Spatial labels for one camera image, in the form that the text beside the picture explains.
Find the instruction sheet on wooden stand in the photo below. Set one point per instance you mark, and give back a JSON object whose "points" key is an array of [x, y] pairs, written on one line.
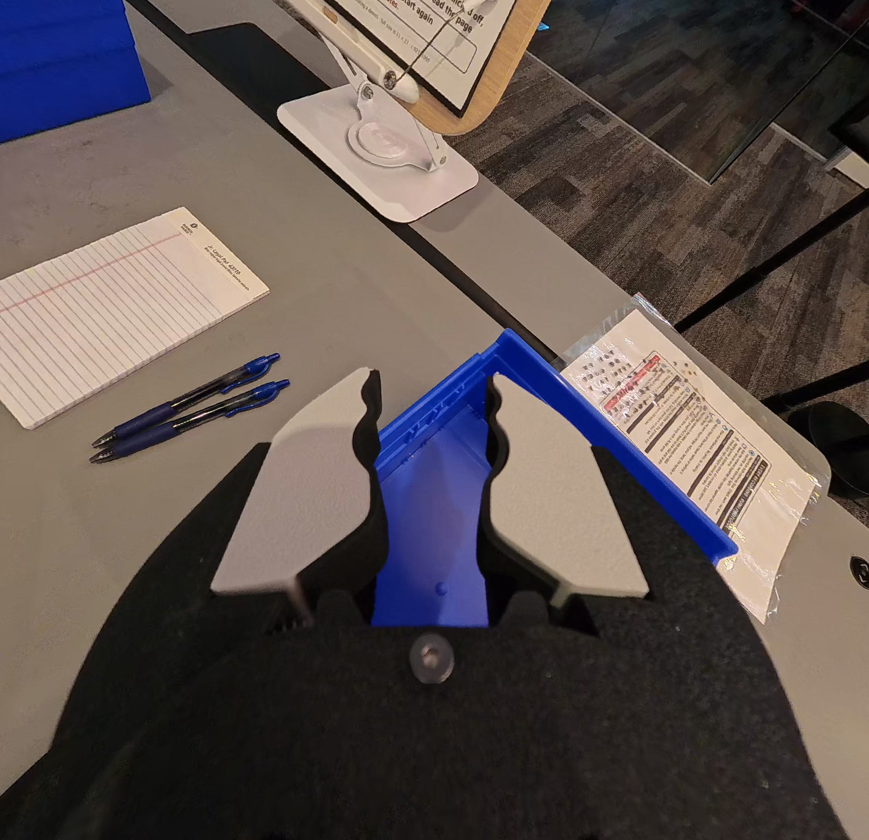
{"points": [[516, 72]]}

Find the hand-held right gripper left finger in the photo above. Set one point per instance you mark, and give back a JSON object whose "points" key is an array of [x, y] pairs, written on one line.
{"points": [[299, 500]]}

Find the black desk grommet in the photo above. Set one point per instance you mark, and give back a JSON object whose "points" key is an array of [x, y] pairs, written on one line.
{"points": [[861, 572]]}

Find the printed sheet in plastic sleeve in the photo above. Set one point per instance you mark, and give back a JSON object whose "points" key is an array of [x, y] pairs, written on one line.
{"points": [[713, 446]]}

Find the blue plastic bin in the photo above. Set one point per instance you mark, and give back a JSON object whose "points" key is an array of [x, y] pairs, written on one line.
{"points": [[428, 514], [68, 59]]}

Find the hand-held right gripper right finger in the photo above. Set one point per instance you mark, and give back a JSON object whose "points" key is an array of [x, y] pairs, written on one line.
{"points": [[563, 507]]}

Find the white stand base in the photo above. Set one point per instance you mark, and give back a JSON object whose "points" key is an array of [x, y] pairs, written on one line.
{"points": [[319, 127]]}

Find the blue retractable pen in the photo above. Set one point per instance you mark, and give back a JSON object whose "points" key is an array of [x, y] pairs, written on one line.
{"points": [[156, 415], [149, 436]]}

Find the black floor stand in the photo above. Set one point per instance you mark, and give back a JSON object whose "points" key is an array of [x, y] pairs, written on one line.
{"points": [[842, 439]]}

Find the white lined notepad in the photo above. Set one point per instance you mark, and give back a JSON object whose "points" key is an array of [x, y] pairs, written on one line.
{"points": [[102, 324]]}

